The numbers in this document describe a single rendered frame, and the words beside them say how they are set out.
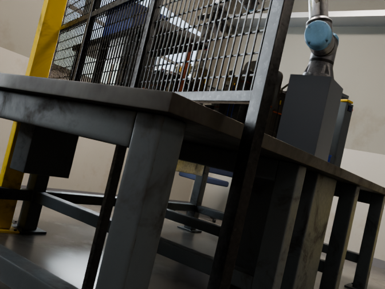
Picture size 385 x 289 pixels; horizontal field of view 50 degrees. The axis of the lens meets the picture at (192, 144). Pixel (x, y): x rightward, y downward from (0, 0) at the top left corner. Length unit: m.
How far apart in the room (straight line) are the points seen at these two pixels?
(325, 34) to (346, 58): 3.01
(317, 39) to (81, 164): 2.70
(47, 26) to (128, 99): 1.62
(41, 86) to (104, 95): 0.23
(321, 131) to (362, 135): 2.75
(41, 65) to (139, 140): 1.60
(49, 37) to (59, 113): 1.39
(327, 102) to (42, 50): 1.49
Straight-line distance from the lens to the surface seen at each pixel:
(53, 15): 2.46
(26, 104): 1.20
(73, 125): 1.03
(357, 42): 5.00
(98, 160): 4.17
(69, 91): 1.00
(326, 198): 2.03
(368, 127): 4.70
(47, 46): 2.43
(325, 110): 1.97
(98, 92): 0.92
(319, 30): 1.97
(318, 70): 2.06
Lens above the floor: 0.58
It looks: 3 degrees up
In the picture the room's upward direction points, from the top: 13 degrees clockwise
